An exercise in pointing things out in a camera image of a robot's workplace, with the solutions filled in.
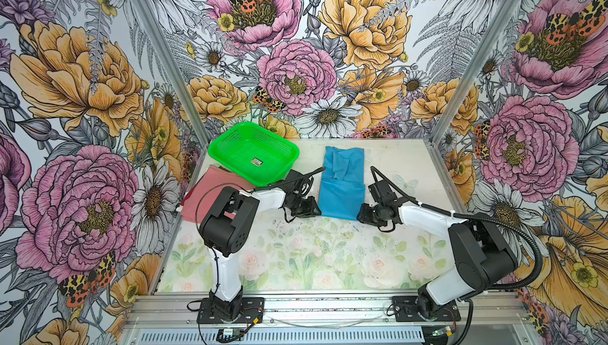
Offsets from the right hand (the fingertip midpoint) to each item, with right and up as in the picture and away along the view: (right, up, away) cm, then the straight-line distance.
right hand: (361, 224), depth 91 cm
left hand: (-17, +2, +2) cm, 17 cm away
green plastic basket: (-44, +27, +26) cm, 58 cm away
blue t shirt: (-6, +13, +11) cm, 18 cm away
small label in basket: (-45, +24, +23) cm, 56 cm away
